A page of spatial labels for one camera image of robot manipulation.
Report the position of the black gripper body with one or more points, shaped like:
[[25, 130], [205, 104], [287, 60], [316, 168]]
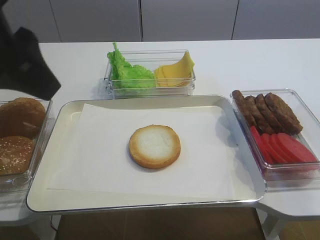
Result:
[[22, 66]]

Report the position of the bun half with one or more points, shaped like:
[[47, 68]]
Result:
[[154, 146], [21, 117]]

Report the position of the green lettuce leaves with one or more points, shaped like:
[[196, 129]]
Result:
[[127, 76]]

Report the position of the clear lettuce and cheese bin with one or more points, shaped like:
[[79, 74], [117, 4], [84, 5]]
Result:
[[150, 60]]

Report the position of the yellow cheese slices stack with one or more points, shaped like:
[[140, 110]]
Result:
[[178, 74]]

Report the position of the sesame top bun right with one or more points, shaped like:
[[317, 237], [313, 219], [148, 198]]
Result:
[[15, 154]]

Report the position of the clear bun bin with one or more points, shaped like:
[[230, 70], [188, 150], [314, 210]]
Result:
[[22, 181]]

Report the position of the white parchment paper sheet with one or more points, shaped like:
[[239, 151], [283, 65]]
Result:
[[93, 154]]

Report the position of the silver metal baking tray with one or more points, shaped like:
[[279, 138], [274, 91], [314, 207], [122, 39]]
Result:
[[43, 199]]

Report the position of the brown burger patty leftmost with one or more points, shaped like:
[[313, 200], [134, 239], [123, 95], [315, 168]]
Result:
[[244, 106]]

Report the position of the brown burger patty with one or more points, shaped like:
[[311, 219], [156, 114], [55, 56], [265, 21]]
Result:
[[283, 113], [244, 106], [261, 122], [267, 113]]

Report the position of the red tomato slice leftmost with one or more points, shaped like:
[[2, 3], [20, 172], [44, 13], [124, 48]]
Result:
[[267, 158]]

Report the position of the red tomato slice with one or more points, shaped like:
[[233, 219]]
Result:
[[294, 149], [279, 151], [267, 158], [277, 158]]

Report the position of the brown burger patty rightmost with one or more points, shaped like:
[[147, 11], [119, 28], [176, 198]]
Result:
[[283, 113]]

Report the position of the red tomato slice front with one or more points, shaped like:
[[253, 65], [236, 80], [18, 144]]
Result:
[[294, 149]]

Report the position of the clear patty and tomato bin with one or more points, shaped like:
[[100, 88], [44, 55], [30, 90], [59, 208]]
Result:
[[309, 136]]

